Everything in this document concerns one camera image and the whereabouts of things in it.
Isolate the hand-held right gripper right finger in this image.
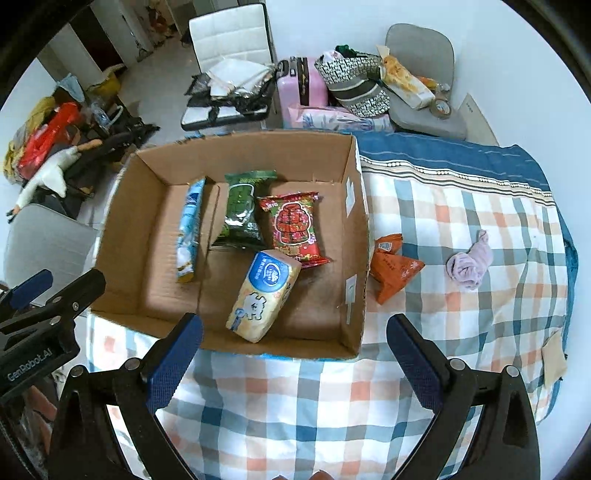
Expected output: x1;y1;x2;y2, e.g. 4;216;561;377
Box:
386;314;542;480

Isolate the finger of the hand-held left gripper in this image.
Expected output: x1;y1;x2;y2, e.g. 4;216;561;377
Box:
0;270;53;320
0;268;107;337

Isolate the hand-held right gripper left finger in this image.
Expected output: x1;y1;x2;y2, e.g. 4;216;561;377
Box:
46;313;205;480

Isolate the pink printed soft pack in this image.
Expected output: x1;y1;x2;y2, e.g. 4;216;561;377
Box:
287;104;396;135

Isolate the grey fabric chair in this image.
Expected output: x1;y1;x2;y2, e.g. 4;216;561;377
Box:
2;203;101;306

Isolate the checkered blanket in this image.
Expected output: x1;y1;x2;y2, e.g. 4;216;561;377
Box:
85;131;581;480

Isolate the large orange packet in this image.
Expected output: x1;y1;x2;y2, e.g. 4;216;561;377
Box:
369;251;426;306

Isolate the brown cardboard box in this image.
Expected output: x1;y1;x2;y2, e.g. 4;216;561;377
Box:
88;130;373;361

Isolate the pink sock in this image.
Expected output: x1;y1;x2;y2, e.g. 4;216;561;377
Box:
445;229;494;291

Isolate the white goose plush toy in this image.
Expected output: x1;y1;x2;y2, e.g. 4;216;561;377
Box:
6;138;100;223

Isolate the small orange packet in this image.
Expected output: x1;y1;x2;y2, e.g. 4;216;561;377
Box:
374;233;405;255

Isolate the light blue snack packet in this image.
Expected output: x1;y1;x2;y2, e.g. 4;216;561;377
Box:
175;178;207;284

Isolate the beige cloth patch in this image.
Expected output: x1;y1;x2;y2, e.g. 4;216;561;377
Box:
540;328;568;389

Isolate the red plastic bag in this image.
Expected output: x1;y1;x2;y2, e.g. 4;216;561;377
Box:
18;102;84;179

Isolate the yellow cloth bag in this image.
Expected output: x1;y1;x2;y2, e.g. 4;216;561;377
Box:
2;96;57;182

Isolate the green snack packet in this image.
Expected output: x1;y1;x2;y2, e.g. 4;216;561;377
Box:
211;170;278;250

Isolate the red snack packet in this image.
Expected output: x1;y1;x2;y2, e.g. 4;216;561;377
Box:
257;191;332;269

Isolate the yellow plastic bag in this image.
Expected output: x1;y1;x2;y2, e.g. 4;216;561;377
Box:
89;65;126;99

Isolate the black bag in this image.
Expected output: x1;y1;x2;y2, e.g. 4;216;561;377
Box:
184;74;279;126

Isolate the silver foil bag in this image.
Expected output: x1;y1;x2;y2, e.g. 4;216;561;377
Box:
205;57;274;99

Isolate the white and orange snack bag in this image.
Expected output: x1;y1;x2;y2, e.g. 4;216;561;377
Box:
378;52;436;111

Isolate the patterned tote bag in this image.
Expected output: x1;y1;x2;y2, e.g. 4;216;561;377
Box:
315;45;391;119

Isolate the pink suitcase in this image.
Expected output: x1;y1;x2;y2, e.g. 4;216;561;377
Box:
276;56;334;131

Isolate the white padded chair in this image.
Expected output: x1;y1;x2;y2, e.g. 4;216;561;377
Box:
181;2;279;132

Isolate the grey chair with cushion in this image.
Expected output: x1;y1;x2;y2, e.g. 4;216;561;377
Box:
382;23;470;140

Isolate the black folding frame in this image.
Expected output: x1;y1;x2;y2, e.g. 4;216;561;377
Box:
65;105;160;195

